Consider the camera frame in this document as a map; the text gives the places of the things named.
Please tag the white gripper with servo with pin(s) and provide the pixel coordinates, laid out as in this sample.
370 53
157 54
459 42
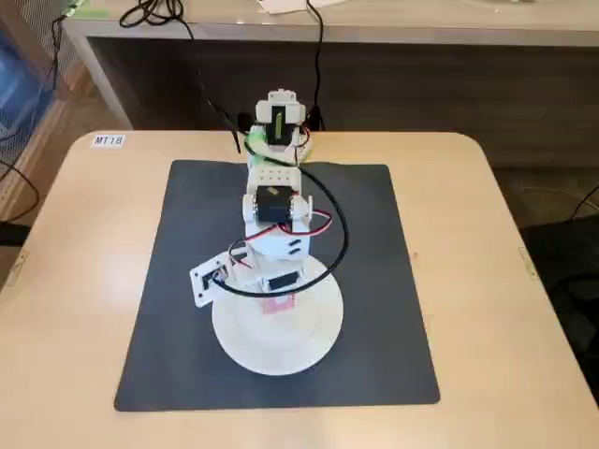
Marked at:
279 282

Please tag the colourful printed candy box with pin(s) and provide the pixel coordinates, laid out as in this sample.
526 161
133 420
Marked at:
280 307

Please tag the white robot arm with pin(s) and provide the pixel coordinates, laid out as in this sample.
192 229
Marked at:
276 187

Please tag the white round dish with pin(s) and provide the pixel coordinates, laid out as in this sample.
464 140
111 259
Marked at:
281 341

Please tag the dark grey mat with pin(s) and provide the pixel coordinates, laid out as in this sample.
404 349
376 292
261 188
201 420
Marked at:
374 290

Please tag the black clamp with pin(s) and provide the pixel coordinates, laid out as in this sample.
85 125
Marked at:
316 119

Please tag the white MT18 label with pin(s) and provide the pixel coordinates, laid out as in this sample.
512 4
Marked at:
108 140

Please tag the grey background desk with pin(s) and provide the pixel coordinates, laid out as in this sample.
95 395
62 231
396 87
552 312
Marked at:
374 56

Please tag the white paper sheets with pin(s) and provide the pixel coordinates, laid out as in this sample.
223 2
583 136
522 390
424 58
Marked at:
299 4

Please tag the blue plastic bin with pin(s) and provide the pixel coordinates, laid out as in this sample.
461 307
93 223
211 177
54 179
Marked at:
21 84

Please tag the metal table edge bracket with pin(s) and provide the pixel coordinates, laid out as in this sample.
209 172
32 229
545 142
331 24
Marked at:
17 269
529 263

